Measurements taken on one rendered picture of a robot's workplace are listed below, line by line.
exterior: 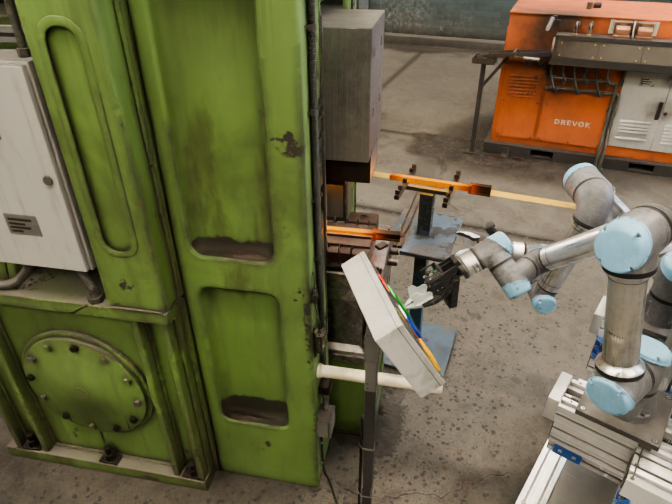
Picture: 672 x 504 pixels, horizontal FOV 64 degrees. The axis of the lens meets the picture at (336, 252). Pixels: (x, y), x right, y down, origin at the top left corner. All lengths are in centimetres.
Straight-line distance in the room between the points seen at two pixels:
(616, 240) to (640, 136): 411
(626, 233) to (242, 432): 159
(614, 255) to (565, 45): 380
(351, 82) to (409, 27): 801
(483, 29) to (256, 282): 803
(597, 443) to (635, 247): 75
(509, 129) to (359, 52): 391
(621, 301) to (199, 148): 118
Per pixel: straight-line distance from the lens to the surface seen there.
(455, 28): 947
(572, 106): 533
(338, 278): 199
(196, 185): 169
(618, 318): 147
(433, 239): 253
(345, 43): 162
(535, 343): 320
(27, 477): 283
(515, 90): 532
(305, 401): 205
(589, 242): 159
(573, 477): 240
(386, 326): 134
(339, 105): 167
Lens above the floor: 206
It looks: 33 degrees down
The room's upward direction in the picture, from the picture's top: 1 degrees counter-clockwise
